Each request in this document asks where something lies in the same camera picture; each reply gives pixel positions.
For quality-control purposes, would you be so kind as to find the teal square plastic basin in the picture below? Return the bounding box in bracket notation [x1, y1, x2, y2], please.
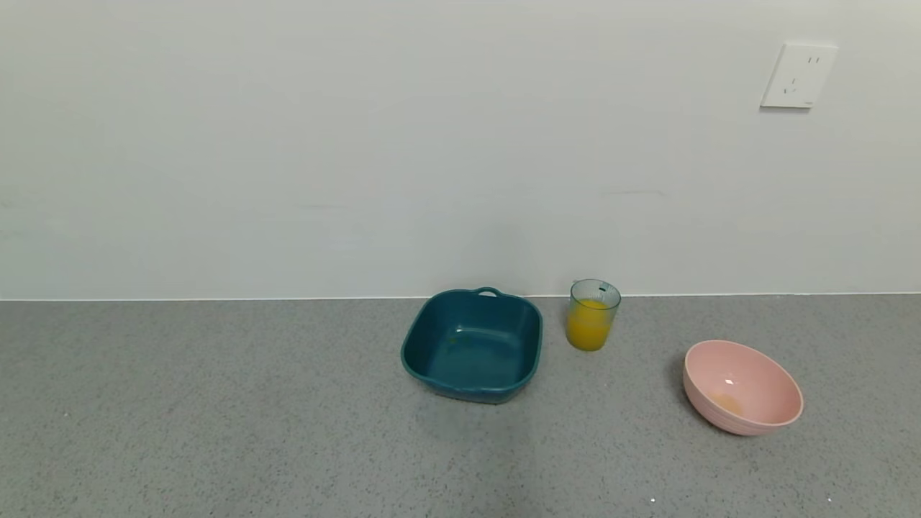
[400, 286, 543, 404]

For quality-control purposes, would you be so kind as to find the pink round bowl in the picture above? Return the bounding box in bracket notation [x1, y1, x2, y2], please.
[682, 340, 804, 437]

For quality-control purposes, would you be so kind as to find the ribbed transparent plastic cup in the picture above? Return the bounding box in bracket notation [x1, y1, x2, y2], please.
[566, 279, 622, 353]

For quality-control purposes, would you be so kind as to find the orange juice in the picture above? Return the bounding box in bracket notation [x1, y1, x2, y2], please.
[566, 299, 614, 352]

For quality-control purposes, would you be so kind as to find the white wall socket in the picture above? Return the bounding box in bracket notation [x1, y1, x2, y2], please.
[760, 42, 839, 109]

